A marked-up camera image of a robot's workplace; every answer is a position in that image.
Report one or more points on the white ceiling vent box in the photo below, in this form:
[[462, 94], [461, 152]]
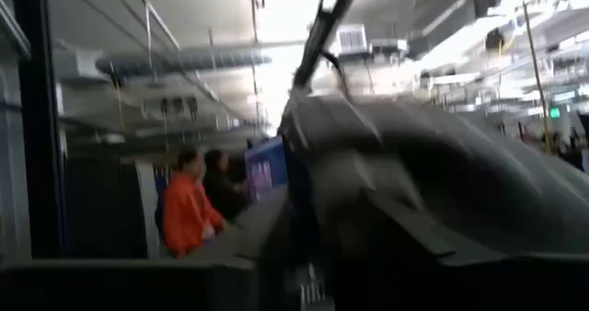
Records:
[[353, 38]]

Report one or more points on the green lit sign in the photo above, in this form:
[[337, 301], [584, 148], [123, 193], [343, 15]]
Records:
[[555, 113]]

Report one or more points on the yellow pole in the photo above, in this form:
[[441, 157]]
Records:
[[536, 72]]

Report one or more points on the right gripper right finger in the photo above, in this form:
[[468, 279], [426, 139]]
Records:
[[460, 283]]

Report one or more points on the dark grey towel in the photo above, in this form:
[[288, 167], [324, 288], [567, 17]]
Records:
[[460, 173]]

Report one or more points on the person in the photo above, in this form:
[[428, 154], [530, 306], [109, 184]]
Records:
[[223, 191], [186, 214]]

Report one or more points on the blue screen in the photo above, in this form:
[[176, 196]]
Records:
[[267, 168]]

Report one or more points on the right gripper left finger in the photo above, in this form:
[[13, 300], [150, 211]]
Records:
[[138, 285]]

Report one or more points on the black frame post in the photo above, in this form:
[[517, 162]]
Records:
[[39, 118]]

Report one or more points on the grey ceiling duct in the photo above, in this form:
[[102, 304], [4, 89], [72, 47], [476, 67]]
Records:
[[184, 61]]

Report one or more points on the black overhead bar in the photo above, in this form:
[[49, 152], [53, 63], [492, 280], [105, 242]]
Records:
[[322, 30]]

